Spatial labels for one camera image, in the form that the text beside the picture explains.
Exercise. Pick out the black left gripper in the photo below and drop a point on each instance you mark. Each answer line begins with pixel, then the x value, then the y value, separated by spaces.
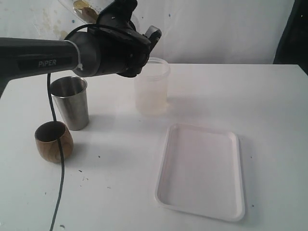
pixel 124 51

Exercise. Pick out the brown organic sample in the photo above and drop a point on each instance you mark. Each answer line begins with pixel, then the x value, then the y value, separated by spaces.
pixel 85 11

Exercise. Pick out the stainless steel cup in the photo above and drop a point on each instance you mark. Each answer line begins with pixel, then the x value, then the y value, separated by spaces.
pixel 70 96

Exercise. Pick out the wooden cup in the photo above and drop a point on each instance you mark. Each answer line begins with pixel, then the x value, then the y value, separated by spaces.
pixel 46 137

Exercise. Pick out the clear plastic shaker cup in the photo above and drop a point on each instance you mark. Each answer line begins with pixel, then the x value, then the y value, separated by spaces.
pixel 110 13

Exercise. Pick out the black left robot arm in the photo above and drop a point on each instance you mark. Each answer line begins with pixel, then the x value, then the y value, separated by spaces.
pixel 79 52

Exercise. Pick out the translucent plastic container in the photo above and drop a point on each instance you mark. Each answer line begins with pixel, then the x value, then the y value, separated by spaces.
pixel 151 87

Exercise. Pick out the white rectangular tray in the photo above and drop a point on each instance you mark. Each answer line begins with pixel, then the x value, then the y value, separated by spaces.
pixel 201 173

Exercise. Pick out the dark curtain at right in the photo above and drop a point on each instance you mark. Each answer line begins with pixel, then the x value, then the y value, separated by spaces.
pixel 293 45

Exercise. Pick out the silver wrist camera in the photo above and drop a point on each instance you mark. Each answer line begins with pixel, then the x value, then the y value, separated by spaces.
pixel 153 34

